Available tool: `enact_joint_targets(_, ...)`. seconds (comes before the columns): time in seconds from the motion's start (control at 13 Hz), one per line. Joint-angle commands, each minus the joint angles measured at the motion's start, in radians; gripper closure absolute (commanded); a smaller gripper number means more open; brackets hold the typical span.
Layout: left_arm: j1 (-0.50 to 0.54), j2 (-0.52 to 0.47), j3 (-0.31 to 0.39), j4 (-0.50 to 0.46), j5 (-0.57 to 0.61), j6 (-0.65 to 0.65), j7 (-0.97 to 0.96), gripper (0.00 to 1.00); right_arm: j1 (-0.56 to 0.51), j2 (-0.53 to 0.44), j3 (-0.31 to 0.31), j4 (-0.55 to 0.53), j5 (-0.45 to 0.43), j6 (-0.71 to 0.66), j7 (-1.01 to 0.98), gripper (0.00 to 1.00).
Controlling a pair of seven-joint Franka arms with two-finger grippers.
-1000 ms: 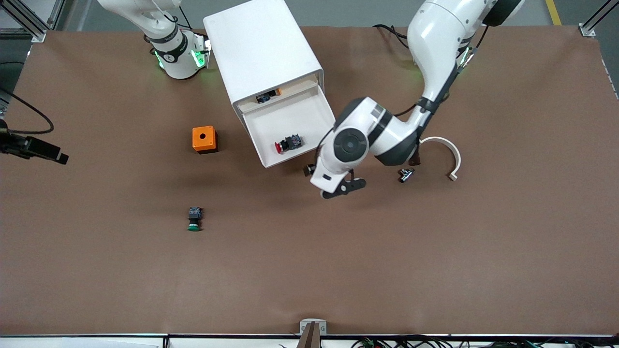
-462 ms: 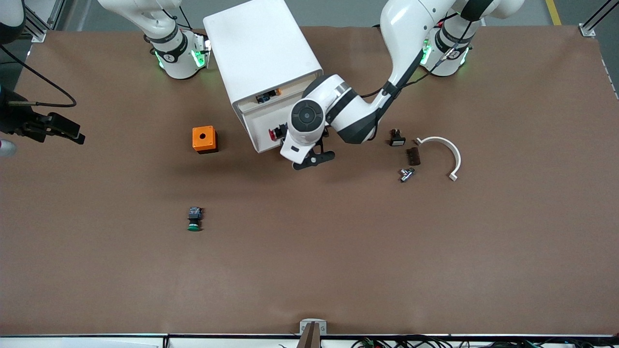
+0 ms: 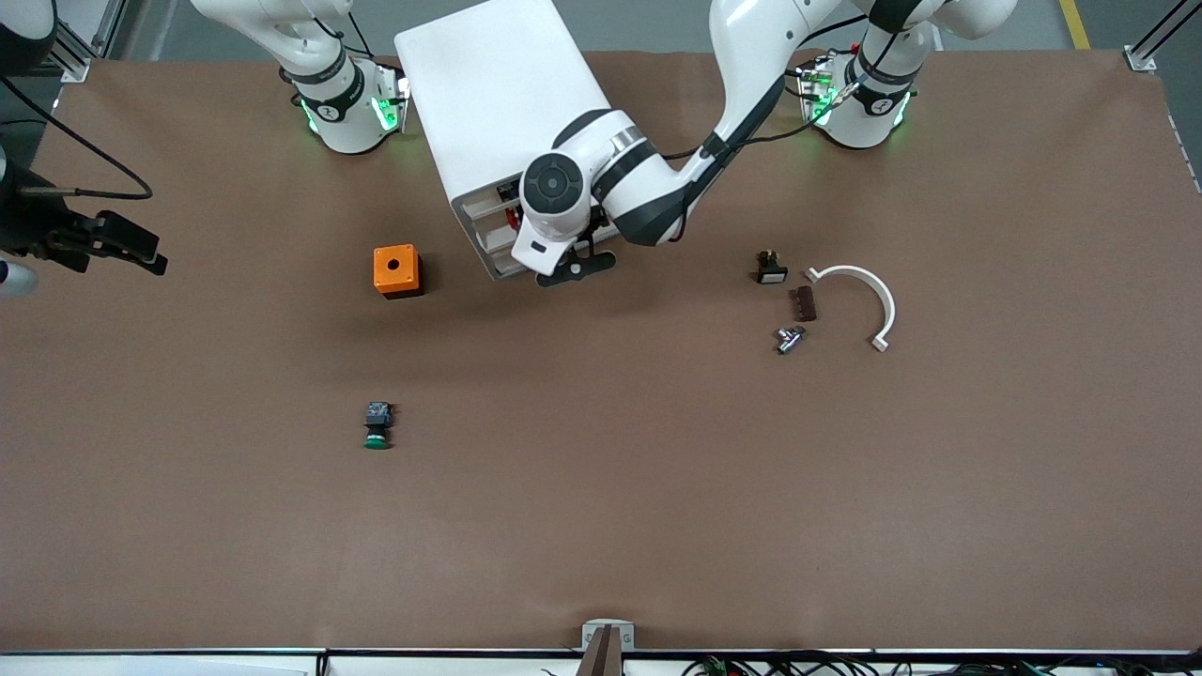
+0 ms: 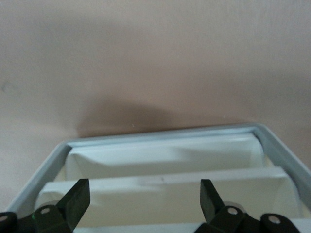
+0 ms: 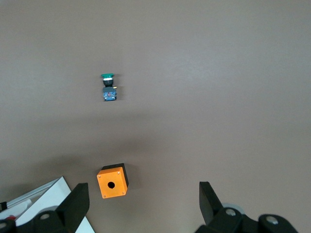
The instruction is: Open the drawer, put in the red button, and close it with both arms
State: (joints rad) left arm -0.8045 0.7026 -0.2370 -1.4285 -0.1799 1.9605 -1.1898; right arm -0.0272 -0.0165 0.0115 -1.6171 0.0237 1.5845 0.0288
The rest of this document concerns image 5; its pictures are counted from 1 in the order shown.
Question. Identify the green mushroom push button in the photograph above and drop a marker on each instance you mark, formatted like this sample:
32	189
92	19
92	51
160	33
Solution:
108	88

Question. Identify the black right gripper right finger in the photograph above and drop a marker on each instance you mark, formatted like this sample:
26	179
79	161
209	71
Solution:
213	208

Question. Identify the white plastic drawer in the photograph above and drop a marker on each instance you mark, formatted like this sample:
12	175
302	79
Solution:
36	190

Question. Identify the red mushroom push button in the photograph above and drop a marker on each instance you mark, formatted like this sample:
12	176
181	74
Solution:
10	218

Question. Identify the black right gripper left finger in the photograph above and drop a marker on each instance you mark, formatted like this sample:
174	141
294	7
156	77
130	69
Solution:
73	206

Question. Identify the white drawer cabinet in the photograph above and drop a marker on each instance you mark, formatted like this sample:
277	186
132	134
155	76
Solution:
68	206

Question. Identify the orange button enclosure box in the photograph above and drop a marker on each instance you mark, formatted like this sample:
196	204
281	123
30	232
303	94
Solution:
111	185

